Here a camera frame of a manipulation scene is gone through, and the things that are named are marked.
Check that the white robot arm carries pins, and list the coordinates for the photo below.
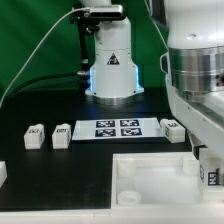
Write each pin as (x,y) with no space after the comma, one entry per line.
(195,29)

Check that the white block left edge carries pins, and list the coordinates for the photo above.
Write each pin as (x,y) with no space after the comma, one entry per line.
(3,173)

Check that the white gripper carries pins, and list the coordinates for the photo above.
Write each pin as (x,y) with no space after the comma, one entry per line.
(197,104)

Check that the white front table rail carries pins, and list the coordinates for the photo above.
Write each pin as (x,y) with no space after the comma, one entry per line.
(144,215)

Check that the white square table top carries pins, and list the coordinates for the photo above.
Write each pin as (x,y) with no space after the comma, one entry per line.
(144,179)

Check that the black camera on stand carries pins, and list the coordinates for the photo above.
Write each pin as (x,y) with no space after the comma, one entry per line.
(105,12)

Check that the white marker sheet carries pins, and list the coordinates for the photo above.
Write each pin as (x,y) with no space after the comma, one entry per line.
(116,129)

